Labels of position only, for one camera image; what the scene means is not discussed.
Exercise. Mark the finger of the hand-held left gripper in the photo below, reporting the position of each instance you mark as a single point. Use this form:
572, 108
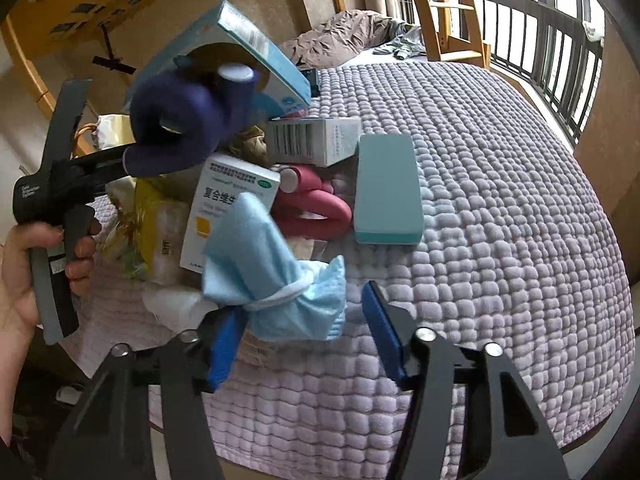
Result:
100, 170

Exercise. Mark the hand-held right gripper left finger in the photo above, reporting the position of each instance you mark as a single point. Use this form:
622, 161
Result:
222, 347

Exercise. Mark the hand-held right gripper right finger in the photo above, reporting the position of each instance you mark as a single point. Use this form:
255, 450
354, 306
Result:
382, 330

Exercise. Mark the yellow labelled clear packet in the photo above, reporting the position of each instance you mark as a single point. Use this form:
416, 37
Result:
145, 220

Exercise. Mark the blue face mask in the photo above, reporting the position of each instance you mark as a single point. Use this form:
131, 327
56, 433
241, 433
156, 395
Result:
260, 260

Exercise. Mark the purple foam hand grip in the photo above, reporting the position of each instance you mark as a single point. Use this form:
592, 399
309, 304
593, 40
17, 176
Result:
170, 105

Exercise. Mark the white medicine box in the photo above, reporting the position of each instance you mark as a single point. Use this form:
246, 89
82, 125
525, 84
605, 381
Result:
225, 195

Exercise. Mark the blue box with yellow face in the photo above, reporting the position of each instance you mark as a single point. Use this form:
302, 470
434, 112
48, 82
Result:
250, 35

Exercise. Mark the person's left hand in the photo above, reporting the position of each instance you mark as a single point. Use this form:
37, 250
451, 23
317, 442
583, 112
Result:
15, 280

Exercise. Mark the gold paper bag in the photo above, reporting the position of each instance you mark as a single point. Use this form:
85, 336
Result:
112, 127

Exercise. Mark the white crumpled plastic bag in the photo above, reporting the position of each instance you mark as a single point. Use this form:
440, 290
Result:
175, 305

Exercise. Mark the teal box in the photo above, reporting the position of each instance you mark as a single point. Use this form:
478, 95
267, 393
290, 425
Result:
385, 190

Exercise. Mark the pink foam hand grip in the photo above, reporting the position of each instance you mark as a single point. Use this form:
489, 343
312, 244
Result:
310, 210

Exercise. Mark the brown crumpled paper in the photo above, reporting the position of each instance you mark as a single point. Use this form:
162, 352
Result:
252, 145

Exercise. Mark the white box with barcode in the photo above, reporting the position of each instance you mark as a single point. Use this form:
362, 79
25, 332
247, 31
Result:
320, 140

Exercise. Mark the white mattress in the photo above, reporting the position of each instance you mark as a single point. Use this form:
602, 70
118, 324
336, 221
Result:
385, 56

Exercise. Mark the brown duvet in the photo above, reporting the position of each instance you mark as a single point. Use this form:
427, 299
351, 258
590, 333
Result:
350, 35

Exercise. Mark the grey green clothing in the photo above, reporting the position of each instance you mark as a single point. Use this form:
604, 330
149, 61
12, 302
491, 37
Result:
405, 42

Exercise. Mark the dark balcony railing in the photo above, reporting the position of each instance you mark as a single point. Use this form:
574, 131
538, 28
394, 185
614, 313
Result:
550, 50

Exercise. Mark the wooden ladder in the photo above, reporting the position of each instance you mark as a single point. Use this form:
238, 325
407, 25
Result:
450, 10

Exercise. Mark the black wall bracket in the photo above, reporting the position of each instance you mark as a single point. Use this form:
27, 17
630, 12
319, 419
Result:
112, 60

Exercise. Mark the wooden bunk bed frame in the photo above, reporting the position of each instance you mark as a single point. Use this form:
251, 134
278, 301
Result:
75, 10

